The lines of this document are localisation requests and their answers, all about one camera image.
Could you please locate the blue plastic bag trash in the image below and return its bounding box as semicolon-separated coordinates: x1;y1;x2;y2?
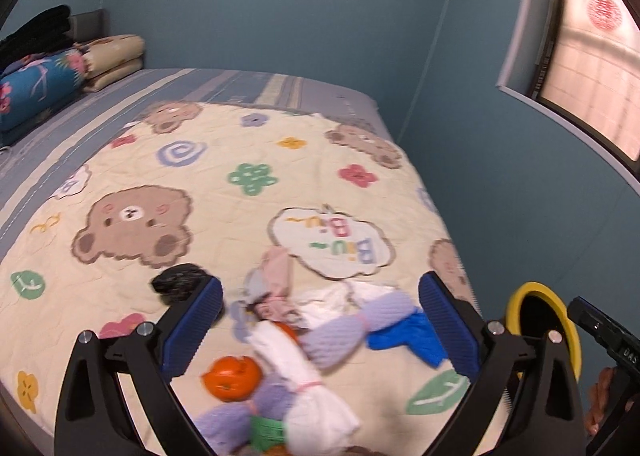
367;309;448;368

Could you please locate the orange mandarin peel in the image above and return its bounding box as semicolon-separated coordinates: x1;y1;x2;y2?
201;356;264;403

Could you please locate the black plastic bag trash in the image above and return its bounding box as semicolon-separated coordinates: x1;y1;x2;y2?
150;263;212;306

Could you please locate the pink grey cloth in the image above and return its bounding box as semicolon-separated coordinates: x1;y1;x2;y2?
230;247;304;343

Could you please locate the green snack wrapper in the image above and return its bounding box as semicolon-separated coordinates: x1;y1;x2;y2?
250;416;286;453

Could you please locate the purple foam net bundle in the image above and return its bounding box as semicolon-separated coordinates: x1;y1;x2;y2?
299;290;416;370

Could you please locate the white tissue bundle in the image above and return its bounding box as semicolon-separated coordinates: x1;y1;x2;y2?
248;321;360;455

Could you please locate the yellow rimmed trash bin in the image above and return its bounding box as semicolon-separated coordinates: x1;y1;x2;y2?
504;281;582;380

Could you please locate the person's right hand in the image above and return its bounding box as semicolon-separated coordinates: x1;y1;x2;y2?
585;367;616;436

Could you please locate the cream bear print quilt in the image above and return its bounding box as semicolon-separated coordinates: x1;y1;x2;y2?
1;102;473;450

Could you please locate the cream folded blanket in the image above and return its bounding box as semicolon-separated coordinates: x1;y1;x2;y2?
78;34;145;93

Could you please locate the blue floral folded duvet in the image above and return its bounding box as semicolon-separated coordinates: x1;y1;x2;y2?
1;48;86;132

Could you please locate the grey padded headboard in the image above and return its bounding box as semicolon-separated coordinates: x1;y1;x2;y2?
66;8;110;43

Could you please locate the black clothing pile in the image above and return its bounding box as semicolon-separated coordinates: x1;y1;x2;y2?
1;5;74;71

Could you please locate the red paper window decoration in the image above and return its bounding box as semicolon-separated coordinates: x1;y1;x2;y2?
587;0;623;32

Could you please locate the window with dark frame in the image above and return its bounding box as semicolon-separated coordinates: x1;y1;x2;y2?
497;0;639;179

